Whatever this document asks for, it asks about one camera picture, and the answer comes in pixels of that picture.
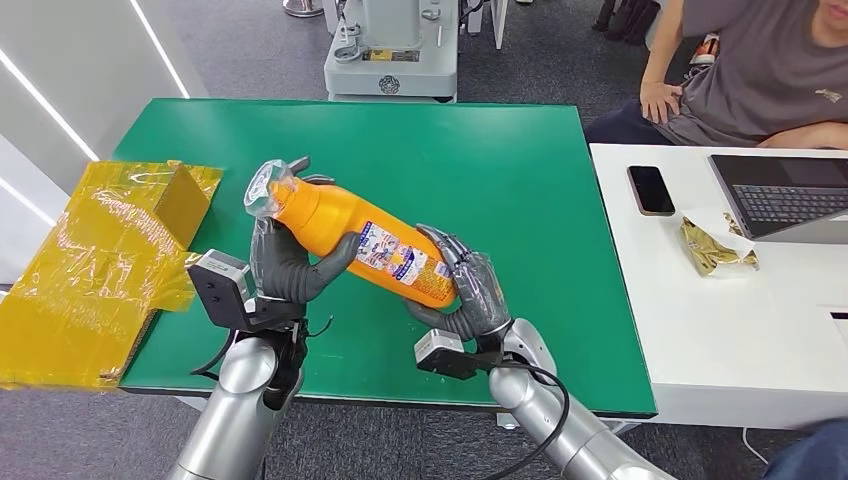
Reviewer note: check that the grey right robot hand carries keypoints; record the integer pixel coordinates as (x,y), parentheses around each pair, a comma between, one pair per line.
(480,291)

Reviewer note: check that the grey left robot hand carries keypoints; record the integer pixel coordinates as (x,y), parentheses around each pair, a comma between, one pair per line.
(285,272)

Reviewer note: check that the person's left hand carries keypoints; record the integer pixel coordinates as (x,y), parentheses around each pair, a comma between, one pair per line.
(785,138)

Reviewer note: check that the person's right hand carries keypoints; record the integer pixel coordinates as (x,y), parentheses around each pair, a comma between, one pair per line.
(660,102)

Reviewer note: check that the orange plastic bottle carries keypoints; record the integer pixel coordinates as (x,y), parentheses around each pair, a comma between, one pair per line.
(331,222)

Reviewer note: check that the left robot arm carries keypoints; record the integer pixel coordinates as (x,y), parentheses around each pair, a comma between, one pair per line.
(232,411)

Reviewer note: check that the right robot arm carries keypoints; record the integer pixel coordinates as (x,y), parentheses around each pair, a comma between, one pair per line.
(550,424)

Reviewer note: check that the person's right forearm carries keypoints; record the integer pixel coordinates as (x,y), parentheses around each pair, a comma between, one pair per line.
(657,60)

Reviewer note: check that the person's left forearm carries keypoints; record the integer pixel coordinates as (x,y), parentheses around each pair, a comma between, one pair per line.
(827,134)

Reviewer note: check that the grey open laptop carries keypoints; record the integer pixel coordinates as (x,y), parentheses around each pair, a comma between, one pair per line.
(782,199)

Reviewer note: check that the person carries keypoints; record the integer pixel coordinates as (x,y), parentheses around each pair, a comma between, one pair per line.
(762,79)

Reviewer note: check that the orange shoe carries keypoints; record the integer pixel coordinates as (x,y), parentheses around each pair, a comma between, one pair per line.
(705,50)

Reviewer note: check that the black smartphone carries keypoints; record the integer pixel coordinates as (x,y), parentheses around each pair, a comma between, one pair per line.
(651,191)

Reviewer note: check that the gold foil snack wrapper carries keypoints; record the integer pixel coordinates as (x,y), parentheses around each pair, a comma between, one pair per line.
(710,255)

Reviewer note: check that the white panel leg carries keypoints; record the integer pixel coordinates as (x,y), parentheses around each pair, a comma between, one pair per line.
(498,23)

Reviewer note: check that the yellow tape-wrapped cardboard box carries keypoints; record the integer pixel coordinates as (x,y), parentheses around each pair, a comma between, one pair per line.
(86,265)

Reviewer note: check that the white desk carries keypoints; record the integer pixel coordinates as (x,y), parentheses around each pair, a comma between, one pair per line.
(696,331)

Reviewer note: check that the grey machine stand with column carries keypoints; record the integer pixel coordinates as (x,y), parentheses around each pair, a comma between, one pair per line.
(391,73)

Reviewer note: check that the chrome chair base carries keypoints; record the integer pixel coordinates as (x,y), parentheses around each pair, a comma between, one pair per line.
(301,8)

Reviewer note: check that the person's leg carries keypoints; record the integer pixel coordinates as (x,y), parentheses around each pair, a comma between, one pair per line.
(811,457)

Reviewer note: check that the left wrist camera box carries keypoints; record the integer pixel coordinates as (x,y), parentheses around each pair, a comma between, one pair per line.
(222,291)

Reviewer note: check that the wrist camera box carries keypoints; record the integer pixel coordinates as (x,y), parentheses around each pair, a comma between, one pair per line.
(438,344)
(222,291)

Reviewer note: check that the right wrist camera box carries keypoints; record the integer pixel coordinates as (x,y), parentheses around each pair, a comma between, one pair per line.
(438,344)

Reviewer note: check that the white wall light strip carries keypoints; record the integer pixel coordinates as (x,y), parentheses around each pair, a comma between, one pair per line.
(159,50)
(26,202)
(46,104)

